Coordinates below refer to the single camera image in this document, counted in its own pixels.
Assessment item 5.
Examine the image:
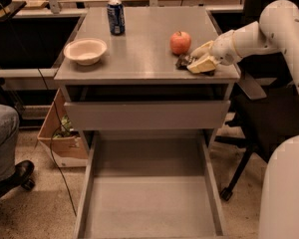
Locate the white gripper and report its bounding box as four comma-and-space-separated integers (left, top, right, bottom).
186, 30, 239, 74

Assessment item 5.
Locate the black rxbar chocolate bar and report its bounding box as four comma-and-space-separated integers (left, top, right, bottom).
175, 54, 215, 76

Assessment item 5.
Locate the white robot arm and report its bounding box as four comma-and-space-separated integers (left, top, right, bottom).
187, 0, 299, 239

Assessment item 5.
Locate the closed grey top drawer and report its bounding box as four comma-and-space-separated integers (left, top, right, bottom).
65, 101, 230, 130

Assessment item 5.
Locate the grey drawer cabinet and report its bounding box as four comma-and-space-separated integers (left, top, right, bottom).
55, 7, 240, 147

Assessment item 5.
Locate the open grey middle drawer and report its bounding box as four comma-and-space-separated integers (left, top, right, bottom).
73, 131, 229, 239

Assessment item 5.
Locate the red apple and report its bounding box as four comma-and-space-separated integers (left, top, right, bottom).
169, 31, 191, 55

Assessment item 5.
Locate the black office chair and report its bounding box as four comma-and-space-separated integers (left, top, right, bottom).
213, 0, 299, 201

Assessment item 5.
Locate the blue soda can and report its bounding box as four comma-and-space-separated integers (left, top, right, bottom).
107, 0, 126, 35

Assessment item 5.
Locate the white paper bowl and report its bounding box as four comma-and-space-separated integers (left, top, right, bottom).
63, 38, 108, 66

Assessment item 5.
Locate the cardboard box on floor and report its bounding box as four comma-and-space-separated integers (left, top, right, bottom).
37, 90, 88, 167

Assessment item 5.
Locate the person leg in jeans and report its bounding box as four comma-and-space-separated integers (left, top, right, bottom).
0, 105, 19, 181

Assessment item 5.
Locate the black shoe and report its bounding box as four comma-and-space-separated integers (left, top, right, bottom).
0, 160, 35, 198

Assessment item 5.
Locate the black cable on floor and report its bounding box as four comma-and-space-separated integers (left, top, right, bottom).
36, 67, 78, 217

